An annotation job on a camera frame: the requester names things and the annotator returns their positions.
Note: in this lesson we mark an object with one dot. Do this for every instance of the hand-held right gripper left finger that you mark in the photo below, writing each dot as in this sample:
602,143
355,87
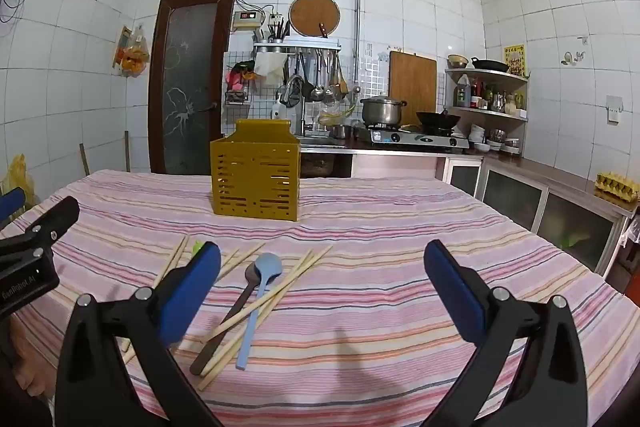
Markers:
192,292

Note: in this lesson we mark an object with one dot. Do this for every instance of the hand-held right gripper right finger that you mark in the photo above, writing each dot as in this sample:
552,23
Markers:
455,297

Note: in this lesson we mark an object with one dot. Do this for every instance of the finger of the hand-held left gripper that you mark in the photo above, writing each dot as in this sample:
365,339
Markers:
50,219
10,202

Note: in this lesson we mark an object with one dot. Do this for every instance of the dark brown spoon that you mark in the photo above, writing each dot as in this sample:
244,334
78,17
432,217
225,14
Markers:
237,304

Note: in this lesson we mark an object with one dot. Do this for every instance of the light blue spoon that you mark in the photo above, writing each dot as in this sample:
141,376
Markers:
267,268

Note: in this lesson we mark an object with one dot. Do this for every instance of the yellow perforated utensil holder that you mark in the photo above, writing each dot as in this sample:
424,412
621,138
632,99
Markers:
255,177

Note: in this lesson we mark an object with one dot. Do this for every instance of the yellow plastic bag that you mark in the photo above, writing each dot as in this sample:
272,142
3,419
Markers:
20,177

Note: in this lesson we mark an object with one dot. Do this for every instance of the short wooden stick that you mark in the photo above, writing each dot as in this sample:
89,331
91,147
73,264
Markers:
84,159

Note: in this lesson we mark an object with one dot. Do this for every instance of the pink striped tablecloth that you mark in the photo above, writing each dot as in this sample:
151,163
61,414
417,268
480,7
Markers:
375,307

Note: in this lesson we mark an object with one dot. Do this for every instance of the long wooden stick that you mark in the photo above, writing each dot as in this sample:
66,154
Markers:
127,152

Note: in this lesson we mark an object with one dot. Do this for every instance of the kitchen counter cabinet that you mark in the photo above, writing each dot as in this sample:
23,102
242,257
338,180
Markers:
575,217

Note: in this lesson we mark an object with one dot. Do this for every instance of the steel gas stove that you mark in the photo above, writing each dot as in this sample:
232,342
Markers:
415,139

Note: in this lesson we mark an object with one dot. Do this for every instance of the stack of white bowls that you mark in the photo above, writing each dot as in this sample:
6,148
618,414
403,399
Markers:
477,134

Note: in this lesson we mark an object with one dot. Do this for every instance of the stack of steel bowls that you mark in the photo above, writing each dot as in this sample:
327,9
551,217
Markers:
496,137

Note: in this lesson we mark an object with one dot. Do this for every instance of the black wok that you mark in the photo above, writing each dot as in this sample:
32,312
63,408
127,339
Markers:
437,119

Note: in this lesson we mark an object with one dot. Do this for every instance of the orange hanging plastic bag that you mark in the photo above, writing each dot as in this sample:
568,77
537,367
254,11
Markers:
135,59

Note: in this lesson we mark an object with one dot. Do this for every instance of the yellow egg tray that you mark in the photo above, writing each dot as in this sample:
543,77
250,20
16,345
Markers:
617,184

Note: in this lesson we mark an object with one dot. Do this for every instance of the steel cooking pot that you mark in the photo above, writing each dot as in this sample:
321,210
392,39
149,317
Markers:
382,112

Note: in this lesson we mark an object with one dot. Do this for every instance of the steel sink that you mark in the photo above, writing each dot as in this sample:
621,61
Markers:
322,141

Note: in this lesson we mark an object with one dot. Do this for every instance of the white detergent bottle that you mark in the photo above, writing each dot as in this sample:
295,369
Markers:
278,112

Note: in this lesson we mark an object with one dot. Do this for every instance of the small steel pot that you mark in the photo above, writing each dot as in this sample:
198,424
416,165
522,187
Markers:
341,132

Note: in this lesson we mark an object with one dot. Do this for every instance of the cooking oil bottle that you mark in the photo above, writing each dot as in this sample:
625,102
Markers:
462,94

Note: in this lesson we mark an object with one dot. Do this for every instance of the red sauce bottle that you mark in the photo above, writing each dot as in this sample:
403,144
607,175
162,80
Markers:
475,94

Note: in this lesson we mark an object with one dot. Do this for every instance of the pink rubber gloves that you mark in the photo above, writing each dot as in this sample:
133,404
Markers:
235,79

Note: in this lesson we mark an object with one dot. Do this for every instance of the rectangular wooden cutting board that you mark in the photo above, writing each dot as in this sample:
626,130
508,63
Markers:
412,77

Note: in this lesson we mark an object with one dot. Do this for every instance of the white corner shelf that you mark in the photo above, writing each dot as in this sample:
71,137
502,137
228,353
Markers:
500,76

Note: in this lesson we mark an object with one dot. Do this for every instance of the black ladle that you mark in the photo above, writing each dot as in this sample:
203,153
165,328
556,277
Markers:
307,91

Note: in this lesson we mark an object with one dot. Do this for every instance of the black pan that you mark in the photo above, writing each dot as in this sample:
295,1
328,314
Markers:
490,66

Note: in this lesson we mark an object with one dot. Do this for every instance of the steel ladle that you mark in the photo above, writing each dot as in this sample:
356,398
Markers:
317,94

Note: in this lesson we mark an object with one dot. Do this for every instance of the steel faucet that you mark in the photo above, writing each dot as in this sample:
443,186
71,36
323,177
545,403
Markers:
292,79

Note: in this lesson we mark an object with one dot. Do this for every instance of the wooden spatula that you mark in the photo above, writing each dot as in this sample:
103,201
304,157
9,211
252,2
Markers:
342,89

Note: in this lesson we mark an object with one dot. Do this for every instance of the metal bowl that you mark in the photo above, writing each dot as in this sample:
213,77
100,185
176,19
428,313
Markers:
457,61

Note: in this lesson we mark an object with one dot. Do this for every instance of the steel spatula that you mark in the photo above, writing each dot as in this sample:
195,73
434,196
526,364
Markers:
330,94

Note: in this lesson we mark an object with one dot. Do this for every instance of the beige hanging cloth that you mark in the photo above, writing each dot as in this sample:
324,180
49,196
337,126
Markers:
270,67

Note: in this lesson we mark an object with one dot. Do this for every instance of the metal utensil cup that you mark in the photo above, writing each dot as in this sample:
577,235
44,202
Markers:
277,36

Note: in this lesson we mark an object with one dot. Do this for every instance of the white power strip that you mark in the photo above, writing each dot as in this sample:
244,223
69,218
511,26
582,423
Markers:
275,18

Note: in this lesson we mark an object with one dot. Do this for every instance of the round wooden board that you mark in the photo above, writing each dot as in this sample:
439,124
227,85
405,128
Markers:
312,12

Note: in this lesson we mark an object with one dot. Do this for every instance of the small hanging wall board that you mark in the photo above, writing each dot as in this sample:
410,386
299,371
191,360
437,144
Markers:
123,44

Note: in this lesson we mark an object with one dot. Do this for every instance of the yellow wall poster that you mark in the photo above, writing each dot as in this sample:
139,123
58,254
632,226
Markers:
514,57

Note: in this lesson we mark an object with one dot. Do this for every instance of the decorative wall hooks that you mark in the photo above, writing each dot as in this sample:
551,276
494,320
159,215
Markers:
570,58

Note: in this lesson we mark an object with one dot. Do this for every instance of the metal wall rack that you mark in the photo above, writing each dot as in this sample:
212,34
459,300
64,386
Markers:
300,43

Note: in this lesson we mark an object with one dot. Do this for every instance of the wall controller box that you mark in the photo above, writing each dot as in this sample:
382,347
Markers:
247,21

